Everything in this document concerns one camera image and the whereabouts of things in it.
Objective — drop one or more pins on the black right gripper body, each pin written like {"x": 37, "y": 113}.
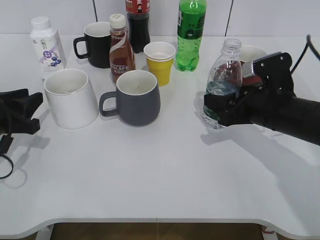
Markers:
{"x": 252, "y": 103}

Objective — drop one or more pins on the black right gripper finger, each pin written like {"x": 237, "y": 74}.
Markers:
{"x": 215, "y": 106}

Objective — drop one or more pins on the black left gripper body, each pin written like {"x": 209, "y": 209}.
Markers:
{"x": 11, "y": 109}

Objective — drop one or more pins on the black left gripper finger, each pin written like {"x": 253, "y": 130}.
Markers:
{"x": 27, "y": 127}
{"x": 30, "y": 104}

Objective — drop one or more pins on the clear water bottle green label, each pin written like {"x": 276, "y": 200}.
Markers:
{"x": 225, "y": 76}

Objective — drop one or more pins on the white mug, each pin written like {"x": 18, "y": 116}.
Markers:
{"x": 71, "y": 98}

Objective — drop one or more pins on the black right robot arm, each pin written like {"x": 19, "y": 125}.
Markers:
{"x": 282, "y": 112}

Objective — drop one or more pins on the red mug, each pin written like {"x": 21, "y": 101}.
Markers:
{"x": 247, "y": 54}

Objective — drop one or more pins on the grey mug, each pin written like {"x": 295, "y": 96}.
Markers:
{"x": 137, "y": 98}

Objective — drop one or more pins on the black mug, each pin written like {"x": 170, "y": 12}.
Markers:
{"x": 97, "y": 38}

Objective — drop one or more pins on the white yogurt drink bottle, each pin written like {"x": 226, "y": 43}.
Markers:
{"x": 47, "y": 44}

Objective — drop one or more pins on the yellow paper cup stack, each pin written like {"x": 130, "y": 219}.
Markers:
{"x": 160, "y": 58}

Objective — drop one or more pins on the green soda bottle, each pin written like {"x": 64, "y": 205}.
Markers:
{"x": 190, "y": 27}

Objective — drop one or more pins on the brown Nescafe coffee bottle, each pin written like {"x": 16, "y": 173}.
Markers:
{"x": 121, "y": 55}

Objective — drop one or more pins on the dark cola bottle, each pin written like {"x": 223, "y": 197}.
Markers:
{"x": 138, "y": 20}

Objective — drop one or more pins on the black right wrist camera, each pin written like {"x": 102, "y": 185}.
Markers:
{"x": 274, "y": 71}

